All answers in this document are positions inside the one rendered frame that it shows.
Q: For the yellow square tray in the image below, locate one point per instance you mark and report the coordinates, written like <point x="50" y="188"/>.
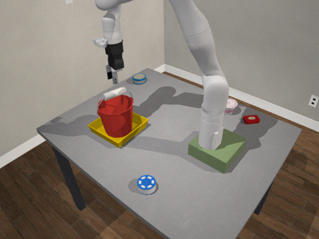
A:
<point x="138" y="123"/>

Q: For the white plastic cup with pink rim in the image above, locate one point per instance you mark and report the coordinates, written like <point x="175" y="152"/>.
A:
<point x="230" y="106"/>

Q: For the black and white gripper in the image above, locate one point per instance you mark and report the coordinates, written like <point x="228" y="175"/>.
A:
<point x="113" y="44"/>

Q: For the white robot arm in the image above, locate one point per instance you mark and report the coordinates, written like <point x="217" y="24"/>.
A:
<point x="199" y="38"/>

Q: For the red mint tin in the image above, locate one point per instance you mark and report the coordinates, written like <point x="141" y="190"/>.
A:
<point x="251" y="119"/>

